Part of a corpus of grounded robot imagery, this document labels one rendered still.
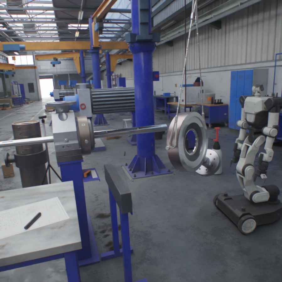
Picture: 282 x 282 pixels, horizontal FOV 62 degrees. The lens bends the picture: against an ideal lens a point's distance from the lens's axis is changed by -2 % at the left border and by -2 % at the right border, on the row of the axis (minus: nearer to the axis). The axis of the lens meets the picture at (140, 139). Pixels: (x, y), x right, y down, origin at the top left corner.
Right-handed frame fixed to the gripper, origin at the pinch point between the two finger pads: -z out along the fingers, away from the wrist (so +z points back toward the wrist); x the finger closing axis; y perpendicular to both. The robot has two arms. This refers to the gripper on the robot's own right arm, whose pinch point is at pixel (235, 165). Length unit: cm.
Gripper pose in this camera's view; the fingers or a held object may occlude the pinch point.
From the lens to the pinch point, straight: 301.9
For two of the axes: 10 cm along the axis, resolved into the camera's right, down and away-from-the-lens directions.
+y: 1.9, 2.2, -9.6
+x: -9.7, -1.1, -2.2
